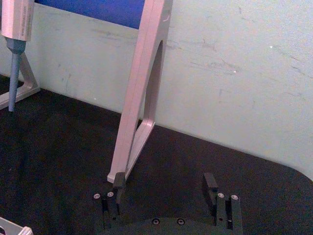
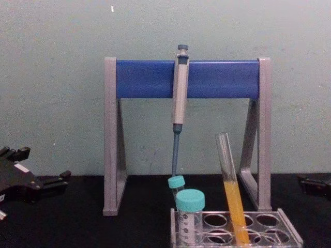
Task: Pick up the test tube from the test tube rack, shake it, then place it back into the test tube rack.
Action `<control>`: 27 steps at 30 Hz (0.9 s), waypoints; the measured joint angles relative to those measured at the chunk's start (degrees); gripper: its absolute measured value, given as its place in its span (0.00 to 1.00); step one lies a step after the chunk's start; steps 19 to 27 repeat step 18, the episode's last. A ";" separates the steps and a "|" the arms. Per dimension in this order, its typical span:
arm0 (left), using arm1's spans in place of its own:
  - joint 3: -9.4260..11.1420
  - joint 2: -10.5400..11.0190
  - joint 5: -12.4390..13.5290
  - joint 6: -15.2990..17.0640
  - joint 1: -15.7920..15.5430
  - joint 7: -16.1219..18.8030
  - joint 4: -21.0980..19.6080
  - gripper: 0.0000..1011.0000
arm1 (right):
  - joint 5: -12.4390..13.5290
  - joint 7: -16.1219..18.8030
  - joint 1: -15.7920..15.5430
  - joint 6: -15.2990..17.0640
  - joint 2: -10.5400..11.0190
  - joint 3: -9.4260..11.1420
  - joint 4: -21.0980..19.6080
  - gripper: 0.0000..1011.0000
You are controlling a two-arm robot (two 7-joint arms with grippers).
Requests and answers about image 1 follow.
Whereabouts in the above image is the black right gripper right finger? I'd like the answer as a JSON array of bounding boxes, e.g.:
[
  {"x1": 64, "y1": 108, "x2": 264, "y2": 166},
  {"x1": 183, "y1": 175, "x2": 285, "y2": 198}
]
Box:
[{"x1": 203, "y1": 172, "x2": 244, "y2": 231}]

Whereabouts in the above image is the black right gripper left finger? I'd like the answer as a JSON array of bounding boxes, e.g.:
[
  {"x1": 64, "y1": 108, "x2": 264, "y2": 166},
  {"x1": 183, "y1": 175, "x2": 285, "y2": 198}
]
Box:
[{"x1": 93, "y1": 172, "x2": 127, "y2": 230}]

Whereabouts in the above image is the black table cloth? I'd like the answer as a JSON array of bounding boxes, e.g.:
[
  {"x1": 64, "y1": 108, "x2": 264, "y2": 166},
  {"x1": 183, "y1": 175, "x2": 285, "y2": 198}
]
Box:
[{"x1": 0, "y1": 74, "x2": 313, "y2": 235}]

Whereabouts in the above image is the blue panel of stand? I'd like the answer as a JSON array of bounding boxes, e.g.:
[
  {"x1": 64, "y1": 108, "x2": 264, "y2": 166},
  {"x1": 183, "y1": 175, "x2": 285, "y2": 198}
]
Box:
[{"x1": 34, "y1": 0, "x2": 148, "y2": 30}]

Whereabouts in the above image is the silver tool with grey tip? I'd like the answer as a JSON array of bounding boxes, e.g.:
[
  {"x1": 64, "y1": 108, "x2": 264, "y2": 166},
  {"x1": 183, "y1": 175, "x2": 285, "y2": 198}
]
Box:
[{"x1": 0, "y1": 0, "x2": 35, "y2": 113}]

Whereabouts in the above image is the silver metal stand frame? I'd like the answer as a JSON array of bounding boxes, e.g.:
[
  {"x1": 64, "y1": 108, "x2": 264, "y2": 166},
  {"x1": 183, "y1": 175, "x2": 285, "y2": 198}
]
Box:
[{"x1": 0, "y1": 0, "x2": 175, "y2": 185}]

